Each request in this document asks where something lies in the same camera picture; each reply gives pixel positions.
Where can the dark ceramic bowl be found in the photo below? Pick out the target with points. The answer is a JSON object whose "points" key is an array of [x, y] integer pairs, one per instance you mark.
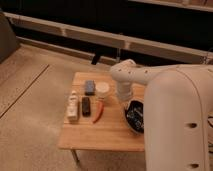
{"points": [[134, 116]]}

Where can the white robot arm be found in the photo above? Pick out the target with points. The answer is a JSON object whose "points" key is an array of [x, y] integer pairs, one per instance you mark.
{"points": [[177, 102]]}

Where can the white paper cup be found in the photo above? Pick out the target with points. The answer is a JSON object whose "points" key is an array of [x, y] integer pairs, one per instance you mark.
{"points": [[102, 89]]}

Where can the blue sponge block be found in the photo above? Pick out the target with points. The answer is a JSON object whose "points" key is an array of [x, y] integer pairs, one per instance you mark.
{"points": [[89, 87]]}

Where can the red chili pepper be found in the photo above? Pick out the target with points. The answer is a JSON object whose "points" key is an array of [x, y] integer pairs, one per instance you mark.
{"points": [[100, 108]]}

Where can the black rectangular block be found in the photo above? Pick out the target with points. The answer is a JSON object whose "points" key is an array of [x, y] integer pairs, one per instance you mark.
{"points": [[86, 111]]}

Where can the wooden table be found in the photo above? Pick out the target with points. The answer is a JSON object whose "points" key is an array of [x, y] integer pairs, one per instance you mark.
{"points": [[110, 133]]}

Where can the white plastic bottle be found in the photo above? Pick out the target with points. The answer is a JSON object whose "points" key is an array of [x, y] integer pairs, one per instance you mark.
{"points": [[72, 109]]}

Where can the metal table leg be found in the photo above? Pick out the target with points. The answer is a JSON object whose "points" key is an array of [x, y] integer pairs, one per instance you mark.
{"points": [[75, 156]]}

